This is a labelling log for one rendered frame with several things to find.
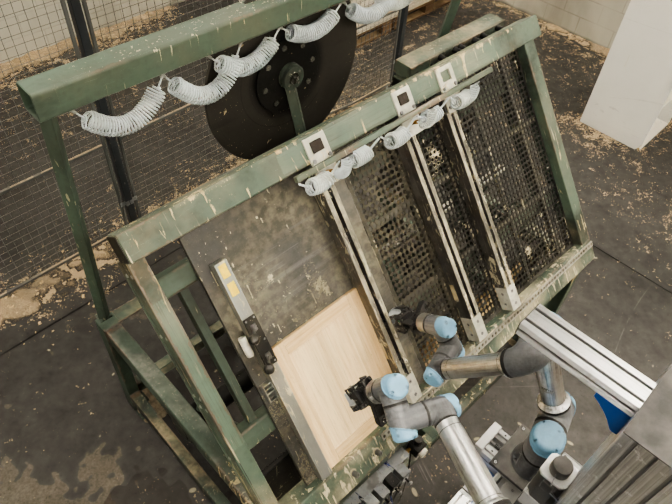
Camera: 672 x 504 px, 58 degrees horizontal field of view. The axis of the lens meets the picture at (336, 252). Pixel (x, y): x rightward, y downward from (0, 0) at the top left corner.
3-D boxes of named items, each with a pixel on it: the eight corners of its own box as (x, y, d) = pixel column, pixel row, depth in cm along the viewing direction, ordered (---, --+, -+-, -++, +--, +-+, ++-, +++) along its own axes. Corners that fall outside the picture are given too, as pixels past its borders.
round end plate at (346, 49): (222, 194, 257) (201, 13, 198) (214, 187, 260) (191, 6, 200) (356, 122, 296) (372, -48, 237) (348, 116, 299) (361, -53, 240)
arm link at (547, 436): (517, 456, 220) (528, 439, 209) (529, 426, 228) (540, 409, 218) (550, 473, 216) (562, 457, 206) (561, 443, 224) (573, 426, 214)
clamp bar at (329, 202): (398, 402, 259) (439, 417, 240) (286, 144, 222) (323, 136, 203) (414, 388, 264) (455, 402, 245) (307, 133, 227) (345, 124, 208)
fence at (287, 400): (317, 477, 236) (323, 481, 233) (209, 265, 207) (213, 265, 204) (326, 468, 239) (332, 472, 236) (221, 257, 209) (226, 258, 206)
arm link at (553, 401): (534, 435, 227) (513, 332, 197) (547, 404, 236) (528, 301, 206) (568, 444, 220) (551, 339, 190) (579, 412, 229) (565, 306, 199)
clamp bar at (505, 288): (499, 311, 295) (542, 318, 275) (417, 75, 258) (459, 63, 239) (511, 300, 300) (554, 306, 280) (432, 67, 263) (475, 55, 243)
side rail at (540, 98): (563, 244, 333) (582, 245, 324) (505, 48, 299) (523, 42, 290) (571, 237, 337) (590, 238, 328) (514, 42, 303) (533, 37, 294)
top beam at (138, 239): (120, 264, 190) (130, 266, 182) (104, 235, 187) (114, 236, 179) (525, 39, 298) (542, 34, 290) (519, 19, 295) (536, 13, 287)
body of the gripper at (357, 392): (359, 377, 201) (374, 371, 191) (374, 398, 201) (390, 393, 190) (342, 391, 197) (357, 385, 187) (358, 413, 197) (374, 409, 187)
